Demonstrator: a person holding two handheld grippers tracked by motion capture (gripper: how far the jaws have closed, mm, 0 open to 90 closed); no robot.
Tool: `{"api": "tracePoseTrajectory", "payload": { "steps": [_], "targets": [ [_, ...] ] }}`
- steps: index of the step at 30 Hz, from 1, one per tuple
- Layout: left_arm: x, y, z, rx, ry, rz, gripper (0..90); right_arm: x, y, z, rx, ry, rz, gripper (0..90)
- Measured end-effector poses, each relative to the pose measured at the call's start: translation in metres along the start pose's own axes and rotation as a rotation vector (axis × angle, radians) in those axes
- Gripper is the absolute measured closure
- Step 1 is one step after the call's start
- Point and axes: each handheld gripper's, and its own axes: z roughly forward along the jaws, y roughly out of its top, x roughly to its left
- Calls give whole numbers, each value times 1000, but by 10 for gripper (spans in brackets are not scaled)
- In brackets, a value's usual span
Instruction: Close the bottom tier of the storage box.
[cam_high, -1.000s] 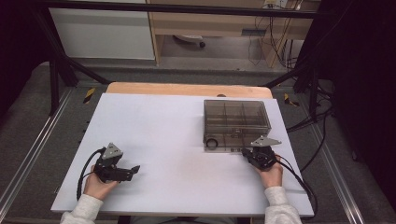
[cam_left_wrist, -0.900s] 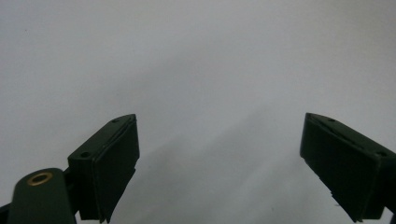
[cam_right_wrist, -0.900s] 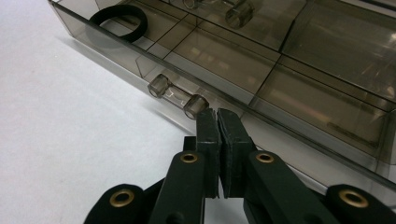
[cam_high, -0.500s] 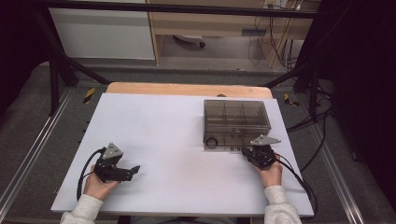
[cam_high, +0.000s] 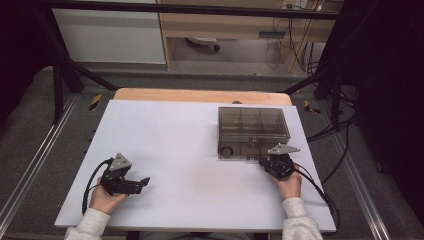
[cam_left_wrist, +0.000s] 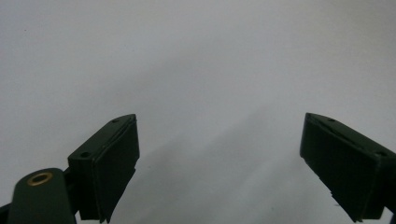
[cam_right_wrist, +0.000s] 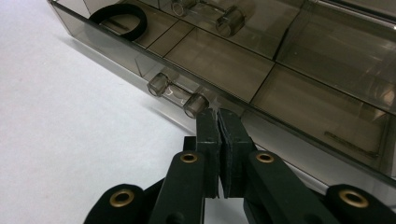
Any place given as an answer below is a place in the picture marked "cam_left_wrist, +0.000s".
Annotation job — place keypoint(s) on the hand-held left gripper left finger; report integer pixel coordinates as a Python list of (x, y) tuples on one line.
[(106, 168)]

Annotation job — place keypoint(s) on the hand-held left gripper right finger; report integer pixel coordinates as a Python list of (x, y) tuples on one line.
[(345, 168)]

